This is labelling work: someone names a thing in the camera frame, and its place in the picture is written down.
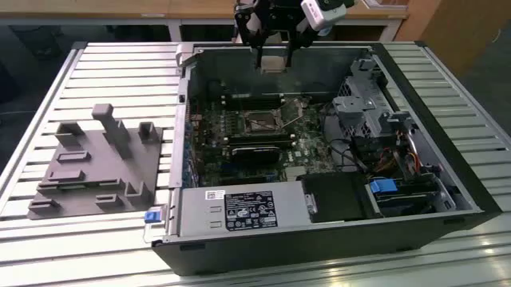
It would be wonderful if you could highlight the silver CPU with green edge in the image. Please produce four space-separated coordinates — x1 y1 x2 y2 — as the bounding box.
262 55 286 74

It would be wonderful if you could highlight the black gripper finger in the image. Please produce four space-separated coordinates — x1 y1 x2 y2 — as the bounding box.
233 5 268 70
282 19 317 69

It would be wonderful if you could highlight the grey parts rack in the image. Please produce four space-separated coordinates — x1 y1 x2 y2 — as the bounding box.
25 103 165 221

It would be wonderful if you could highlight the grey metal drive cage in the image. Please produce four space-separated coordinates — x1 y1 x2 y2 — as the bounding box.
330 58 416 140

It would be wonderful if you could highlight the yellow power wire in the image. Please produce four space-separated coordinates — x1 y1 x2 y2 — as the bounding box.
374 149 396 174

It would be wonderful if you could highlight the clear plastic tray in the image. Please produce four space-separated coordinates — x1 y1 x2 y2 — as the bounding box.
360 0 408 10

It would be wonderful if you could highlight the grey power supply unit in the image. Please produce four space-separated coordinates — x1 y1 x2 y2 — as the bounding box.
174 181 316 237

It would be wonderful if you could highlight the black plastic shroud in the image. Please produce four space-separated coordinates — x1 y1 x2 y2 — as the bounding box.
301 172 378 224

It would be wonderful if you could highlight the wooden cabinet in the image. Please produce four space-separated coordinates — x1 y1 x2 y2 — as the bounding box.
394 0 511 78

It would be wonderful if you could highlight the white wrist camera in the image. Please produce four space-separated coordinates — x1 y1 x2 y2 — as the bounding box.
298 0 349 31

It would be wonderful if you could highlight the black open PC case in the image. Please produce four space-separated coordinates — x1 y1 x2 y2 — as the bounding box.
149 41 502 276

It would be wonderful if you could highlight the black internal cable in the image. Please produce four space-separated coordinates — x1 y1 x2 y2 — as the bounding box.
325 137 368 174

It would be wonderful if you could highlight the CPU socket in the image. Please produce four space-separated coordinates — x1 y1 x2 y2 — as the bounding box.
241 109 286 135

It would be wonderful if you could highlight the wooden desk with white frame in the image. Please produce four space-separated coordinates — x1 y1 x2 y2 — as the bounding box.
0 0 410 42

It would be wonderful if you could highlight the orange power wire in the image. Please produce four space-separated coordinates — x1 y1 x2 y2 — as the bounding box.
406 151 422 176

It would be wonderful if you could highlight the hard disk in blue carrier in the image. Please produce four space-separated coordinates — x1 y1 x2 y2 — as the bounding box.
368 178 436 215

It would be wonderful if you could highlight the black graphics card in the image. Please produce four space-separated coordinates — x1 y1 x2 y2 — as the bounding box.
228 143 284 164

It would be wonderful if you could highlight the silver chipset heatsink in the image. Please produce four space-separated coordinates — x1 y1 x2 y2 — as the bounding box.
285 166 308 181

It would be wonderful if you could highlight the black RAM slot bank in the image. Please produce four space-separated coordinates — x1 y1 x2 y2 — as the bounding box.
222 91 282 111
225 135 290 148

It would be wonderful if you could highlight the green motherboard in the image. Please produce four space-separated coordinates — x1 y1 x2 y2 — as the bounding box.
185 89 340 188

